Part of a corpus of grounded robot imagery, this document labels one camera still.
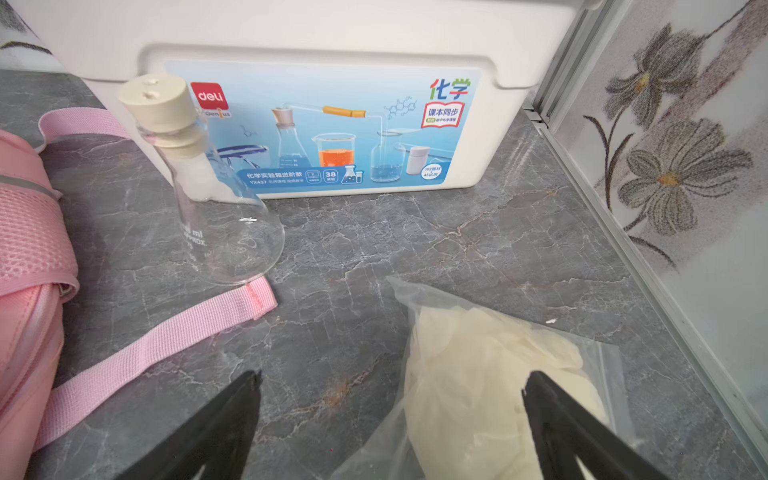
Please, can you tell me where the white box with blue lid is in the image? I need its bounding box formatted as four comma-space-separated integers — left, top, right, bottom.
12, 1, 584, 198

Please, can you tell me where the glass flask with stopper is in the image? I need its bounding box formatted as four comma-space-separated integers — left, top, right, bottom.
117, 74, 285, 285

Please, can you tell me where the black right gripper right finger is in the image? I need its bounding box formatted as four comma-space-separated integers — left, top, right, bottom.
522, 371, 666, 480

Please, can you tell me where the plastic bag of white gloves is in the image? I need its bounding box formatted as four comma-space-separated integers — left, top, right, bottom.
334, 277, 636, 479

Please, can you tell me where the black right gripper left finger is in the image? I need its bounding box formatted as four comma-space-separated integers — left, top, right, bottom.
118, 370, 262, 479

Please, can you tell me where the pink backpack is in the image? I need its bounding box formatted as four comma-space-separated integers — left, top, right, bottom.
1, 132, 277, 479

